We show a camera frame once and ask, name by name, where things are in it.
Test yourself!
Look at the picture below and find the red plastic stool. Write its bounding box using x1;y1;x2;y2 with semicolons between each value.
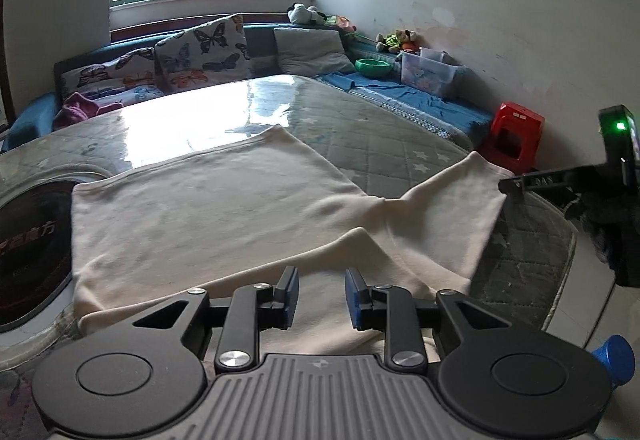
477;101;546;176

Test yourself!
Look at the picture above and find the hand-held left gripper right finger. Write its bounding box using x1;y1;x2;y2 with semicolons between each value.
344;267;512;375

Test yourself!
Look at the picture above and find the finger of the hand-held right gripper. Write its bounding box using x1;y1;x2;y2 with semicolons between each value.
498;164;607;195

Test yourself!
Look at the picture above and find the long butterfly print pillow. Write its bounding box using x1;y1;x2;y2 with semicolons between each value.
60;47;157;94

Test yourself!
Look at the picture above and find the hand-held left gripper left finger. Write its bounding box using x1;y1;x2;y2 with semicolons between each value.
132;265;301;375

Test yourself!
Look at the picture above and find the blue round plastic object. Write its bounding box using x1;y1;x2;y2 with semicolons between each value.
590;335;637;387

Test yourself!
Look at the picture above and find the grey pillow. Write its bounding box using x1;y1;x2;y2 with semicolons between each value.
273;27;356;77

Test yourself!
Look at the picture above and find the panda plush toy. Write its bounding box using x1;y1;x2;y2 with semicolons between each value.
287;3;327;26

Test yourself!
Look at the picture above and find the blue corner sofa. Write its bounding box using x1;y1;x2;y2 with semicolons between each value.
0;23;496;153

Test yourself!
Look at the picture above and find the cream sweatshirt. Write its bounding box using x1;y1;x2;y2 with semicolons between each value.
71;124;506;351

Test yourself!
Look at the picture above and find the black round induction cooktop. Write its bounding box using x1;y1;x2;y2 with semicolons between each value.
0;177;76;328

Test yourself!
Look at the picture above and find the blue sofa cover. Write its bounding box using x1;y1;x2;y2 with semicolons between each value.
315;70;496;151

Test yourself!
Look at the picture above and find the green plastic basin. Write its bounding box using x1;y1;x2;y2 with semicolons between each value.
355;59;394;77

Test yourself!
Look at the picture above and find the pink green plush toy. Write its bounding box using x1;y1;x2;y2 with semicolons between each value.
327;15;357;34

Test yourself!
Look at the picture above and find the large butterfly print pillow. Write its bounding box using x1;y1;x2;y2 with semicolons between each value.
154;14;253;94

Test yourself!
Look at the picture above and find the purple garment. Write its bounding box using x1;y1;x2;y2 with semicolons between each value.
52;92;124;131

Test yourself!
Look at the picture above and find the clear plastic storage box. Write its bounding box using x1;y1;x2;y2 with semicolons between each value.
397;48;468;98

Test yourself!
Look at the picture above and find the flat butterfly print cushion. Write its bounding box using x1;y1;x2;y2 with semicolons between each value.
95;84;166;108

